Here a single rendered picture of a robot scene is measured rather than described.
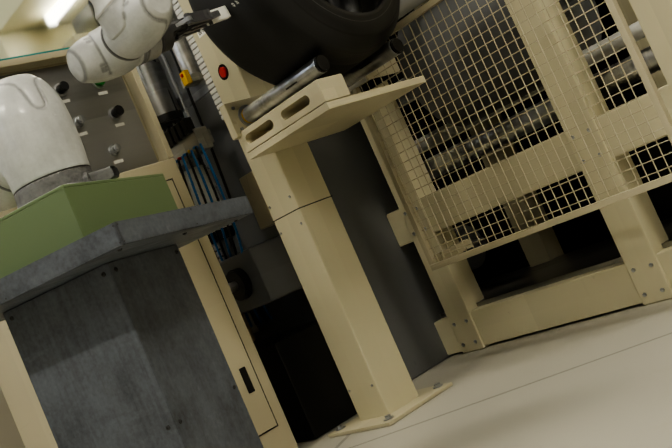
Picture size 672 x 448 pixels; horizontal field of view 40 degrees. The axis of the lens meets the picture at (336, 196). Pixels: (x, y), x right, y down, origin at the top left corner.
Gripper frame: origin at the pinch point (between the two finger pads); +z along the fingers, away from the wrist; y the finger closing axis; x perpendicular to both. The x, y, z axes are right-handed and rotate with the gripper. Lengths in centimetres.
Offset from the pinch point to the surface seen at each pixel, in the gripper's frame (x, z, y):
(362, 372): 98, 9, 31
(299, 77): 21.9, 12.0, -1.9
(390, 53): 26.8, 39.9, -7.3
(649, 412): 108, -22, -71
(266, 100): 21.8, 12.0, 13.0
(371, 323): 88, 18, 28
